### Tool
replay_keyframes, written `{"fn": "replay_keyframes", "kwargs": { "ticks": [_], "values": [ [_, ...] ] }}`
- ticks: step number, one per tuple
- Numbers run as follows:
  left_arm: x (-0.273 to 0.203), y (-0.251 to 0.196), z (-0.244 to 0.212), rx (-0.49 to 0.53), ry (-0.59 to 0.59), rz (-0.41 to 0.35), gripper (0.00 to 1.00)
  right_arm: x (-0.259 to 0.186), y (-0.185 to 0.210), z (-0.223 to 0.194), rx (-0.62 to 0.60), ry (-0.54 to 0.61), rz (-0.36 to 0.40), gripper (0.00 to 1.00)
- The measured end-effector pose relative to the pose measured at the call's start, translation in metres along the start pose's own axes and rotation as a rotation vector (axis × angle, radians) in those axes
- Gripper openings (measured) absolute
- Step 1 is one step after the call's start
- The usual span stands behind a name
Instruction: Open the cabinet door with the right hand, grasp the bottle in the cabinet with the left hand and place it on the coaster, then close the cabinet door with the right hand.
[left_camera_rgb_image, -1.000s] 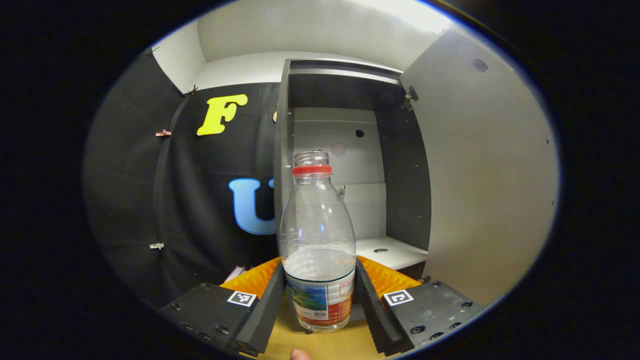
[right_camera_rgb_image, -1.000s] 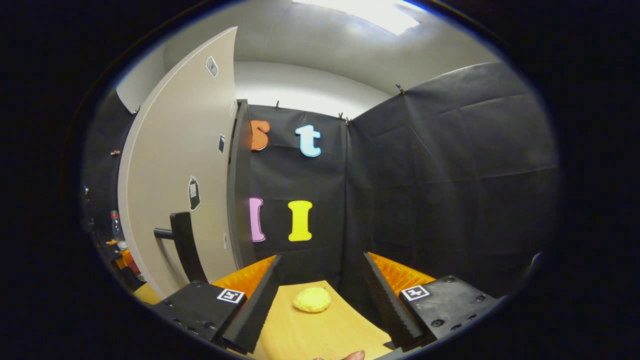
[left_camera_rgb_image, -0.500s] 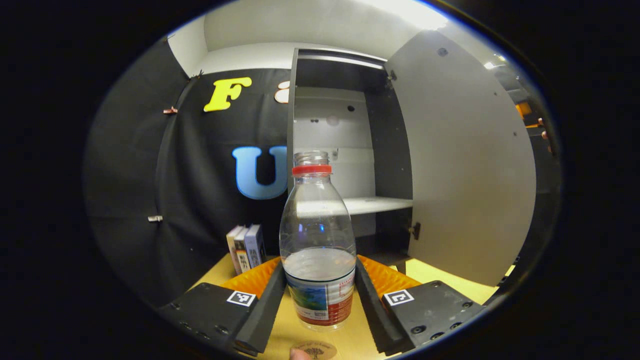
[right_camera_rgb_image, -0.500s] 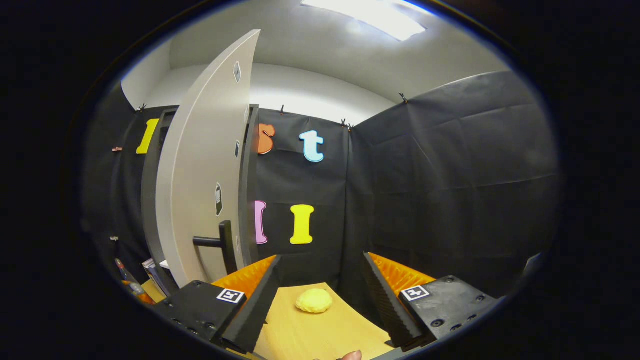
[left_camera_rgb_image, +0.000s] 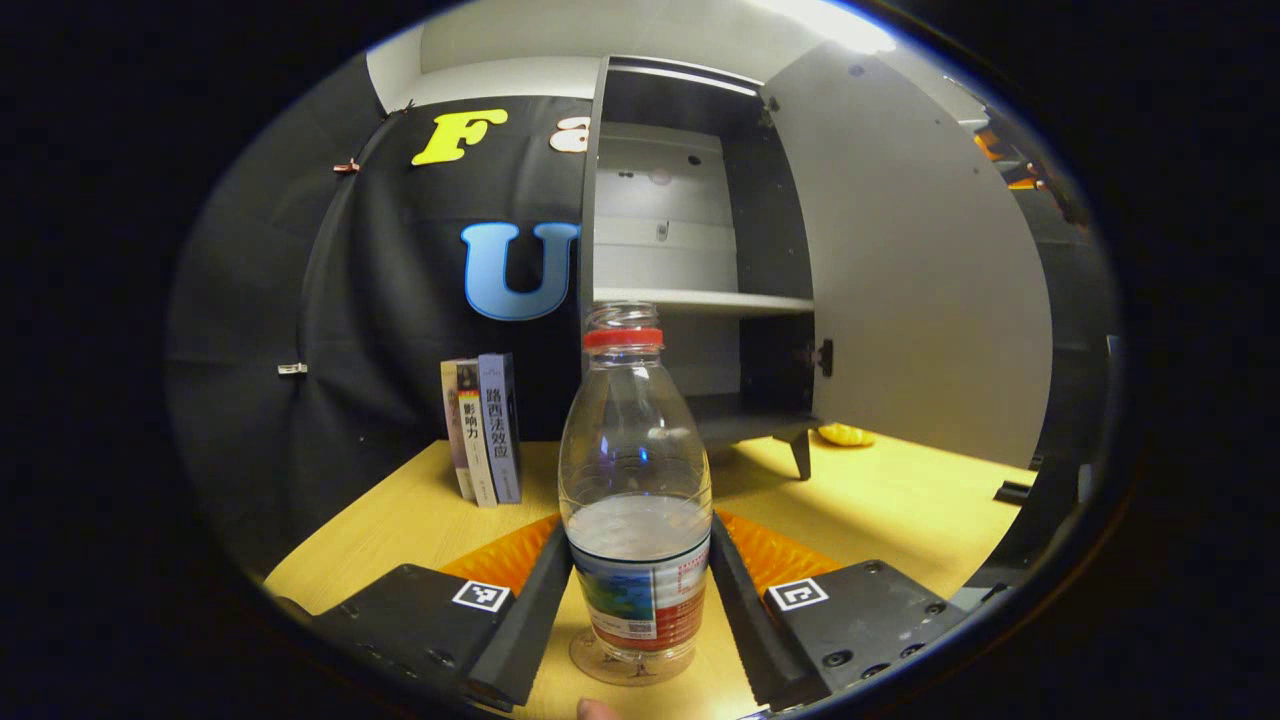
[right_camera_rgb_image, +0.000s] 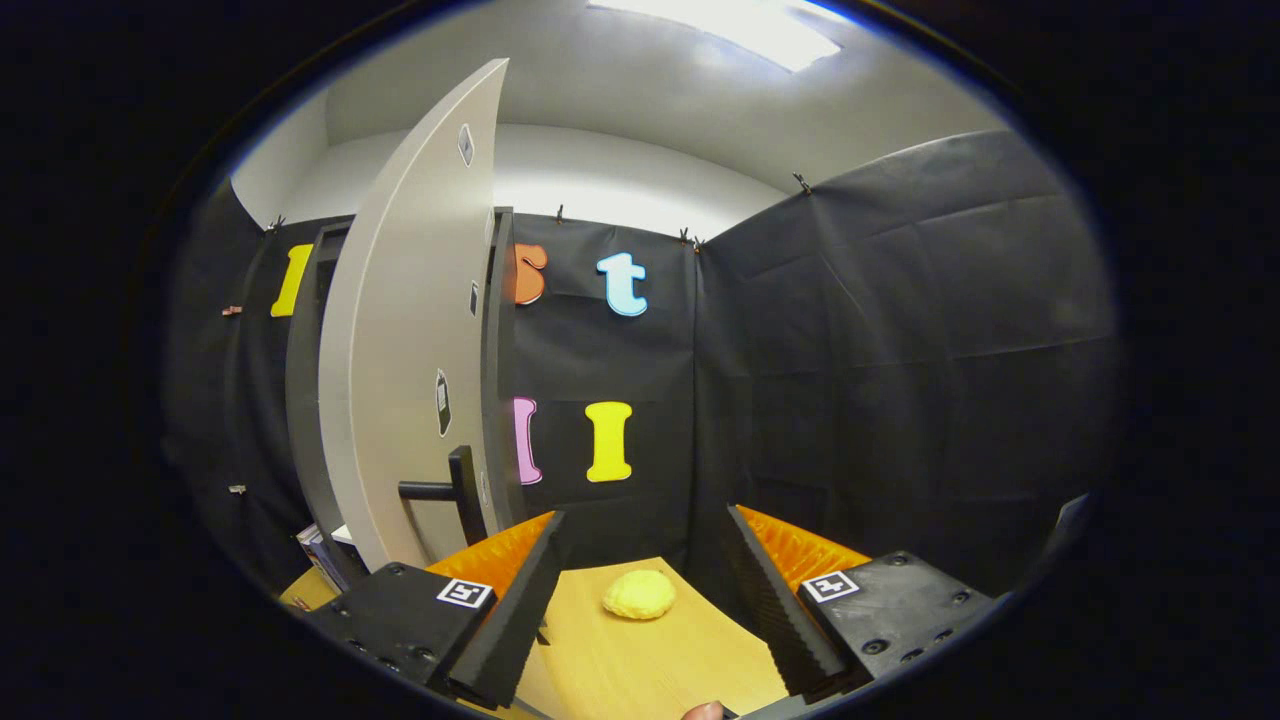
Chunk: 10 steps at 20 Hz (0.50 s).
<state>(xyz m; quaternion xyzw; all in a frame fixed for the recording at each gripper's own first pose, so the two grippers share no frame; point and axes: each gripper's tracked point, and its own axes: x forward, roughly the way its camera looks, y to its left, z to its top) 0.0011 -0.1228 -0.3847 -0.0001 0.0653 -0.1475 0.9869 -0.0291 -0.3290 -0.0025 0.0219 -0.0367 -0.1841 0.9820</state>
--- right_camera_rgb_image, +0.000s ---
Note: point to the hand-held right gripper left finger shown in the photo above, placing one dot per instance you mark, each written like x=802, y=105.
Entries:
x=510, y=610

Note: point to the beige cabinet door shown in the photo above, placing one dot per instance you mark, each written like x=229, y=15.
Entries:
x=400, y=350

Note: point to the yellow sponge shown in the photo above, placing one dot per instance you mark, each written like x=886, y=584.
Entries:
x=640, y=595

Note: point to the black backdrop cloth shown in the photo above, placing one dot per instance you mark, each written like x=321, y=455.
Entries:
x=900, y=350

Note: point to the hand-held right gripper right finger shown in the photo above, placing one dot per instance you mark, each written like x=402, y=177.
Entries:
x=775, y=605

